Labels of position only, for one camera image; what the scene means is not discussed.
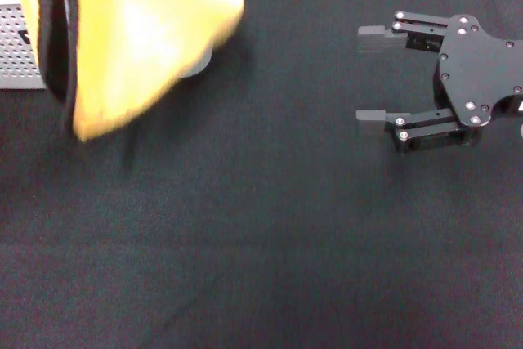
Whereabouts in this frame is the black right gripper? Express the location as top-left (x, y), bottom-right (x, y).
top-left (355, 10), bottom-right (523, 156)

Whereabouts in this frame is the yellow and grey towel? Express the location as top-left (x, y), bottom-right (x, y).
top-left (7, 0), bottom-right (245, 144)

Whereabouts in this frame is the black tablecloth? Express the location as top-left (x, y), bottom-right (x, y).
top-left (0, 0), bottom-right (523, 349)

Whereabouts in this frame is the grey perforated storage box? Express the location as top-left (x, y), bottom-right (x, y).
top-left (0, 0), bottom-right (213, 91)

